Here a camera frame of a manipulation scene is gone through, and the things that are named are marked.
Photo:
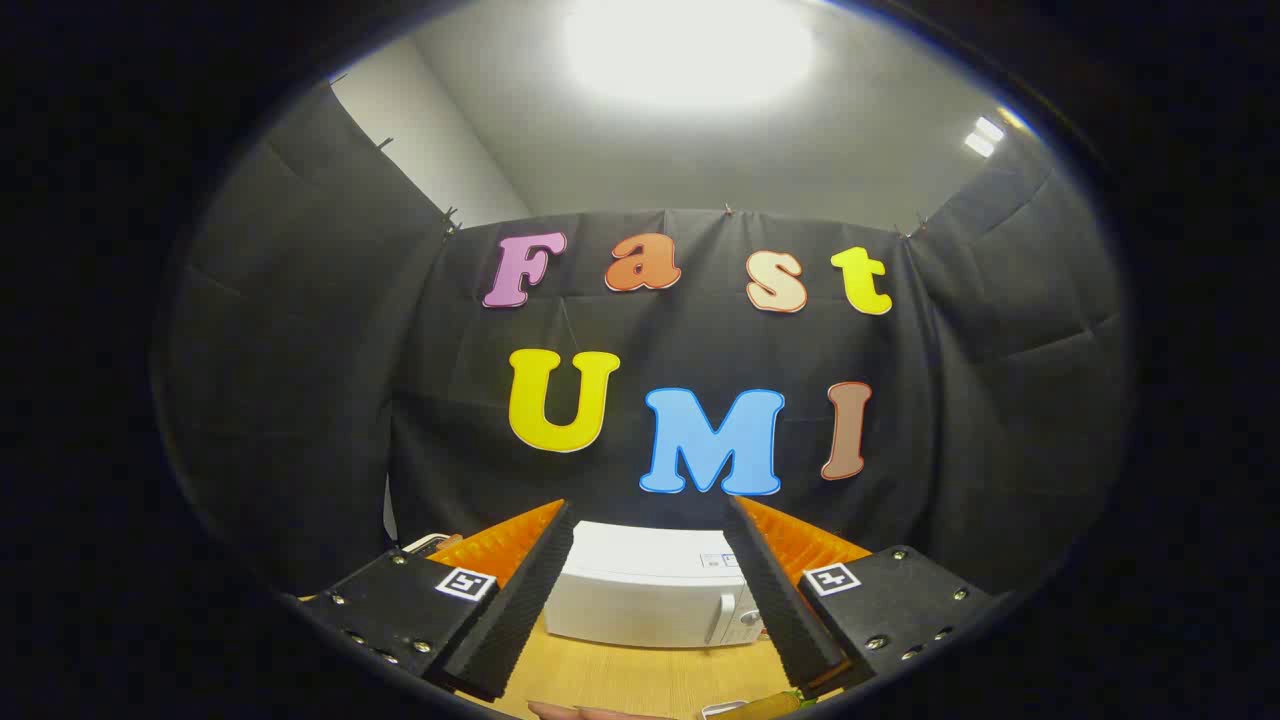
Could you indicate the small ceiling light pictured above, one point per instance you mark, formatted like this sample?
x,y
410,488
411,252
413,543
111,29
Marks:
x,y
984,136

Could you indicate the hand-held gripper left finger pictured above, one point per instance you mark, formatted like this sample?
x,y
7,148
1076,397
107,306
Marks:
x,y
520,610

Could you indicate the large ceiling light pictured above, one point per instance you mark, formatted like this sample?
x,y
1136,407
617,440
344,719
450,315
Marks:
x,y
690,50

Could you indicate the white microwave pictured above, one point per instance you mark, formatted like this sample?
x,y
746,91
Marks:
x,y
640,590

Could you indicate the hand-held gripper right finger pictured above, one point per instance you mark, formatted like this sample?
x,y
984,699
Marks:
x,y
775,610

